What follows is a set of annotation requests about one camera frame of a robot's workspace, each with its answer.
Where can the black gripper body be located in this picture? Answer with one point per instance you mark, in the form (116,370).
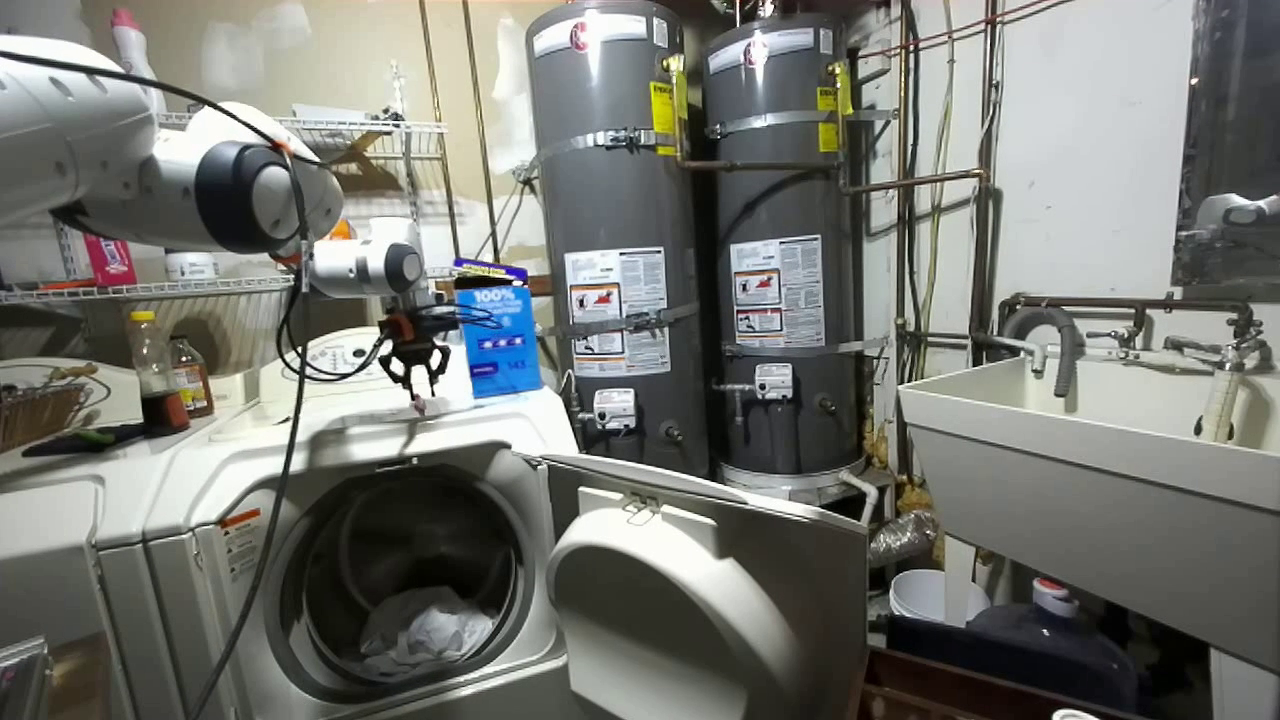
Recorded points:
(416,327)

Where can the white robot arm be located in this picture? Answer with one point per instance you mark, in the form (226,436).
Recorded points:
(94,134)

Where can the white washing machine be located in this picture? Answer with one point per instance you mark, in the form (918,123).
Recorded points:
(387,443)

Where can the white washing machine door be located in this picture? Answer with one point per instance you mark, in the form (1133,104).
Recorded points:
(745,586)

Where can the blue cardboard box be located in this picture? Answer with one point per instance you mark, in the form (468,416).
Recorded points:
(507,340)

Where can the yellow-capped bottle dark liquid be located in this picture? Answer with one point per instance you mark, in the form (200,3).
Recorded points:
(162,385)

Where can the grey water heater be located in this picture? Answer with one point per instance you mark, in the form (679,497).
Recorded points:
(613,186)
(786,174)

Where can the white laundry cloth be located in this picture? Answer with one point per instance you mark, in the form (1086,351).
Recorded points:
(423,639)

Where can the pink card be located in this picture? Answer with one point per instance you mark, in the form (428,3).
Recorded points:
(113,267)

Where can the wicker basket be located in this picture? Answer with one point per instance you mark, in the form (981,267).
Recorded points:
(45,404)

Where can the white dryer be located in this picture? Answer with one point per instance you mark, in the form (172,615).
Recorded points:
(45,546)

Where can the white spray bottle red cap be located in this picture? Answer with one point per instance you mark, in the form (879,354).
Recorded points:
(128,40)

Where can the white bucket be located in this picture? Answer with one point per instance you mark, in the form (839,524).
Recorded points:
(933,598)

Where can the dark red crate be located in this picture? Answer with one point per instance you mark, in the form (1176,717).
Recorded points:
(933,694)

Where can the dark metal faucet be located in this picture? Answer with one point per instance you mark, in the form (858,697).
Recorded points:
(1062,340)

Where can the white utility sink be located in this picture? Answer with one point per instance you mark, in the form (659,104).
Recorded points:
(1066,495)

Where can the dark blue water jug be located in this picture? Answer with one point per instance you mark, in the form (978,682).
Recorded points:
(1052,653)

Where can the dark window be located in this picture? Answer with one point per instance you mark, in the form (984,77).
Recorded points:
(1234,104)

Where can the grey metal wall pipe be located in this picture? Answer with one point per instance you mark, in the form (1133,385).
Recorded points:
(989,254)

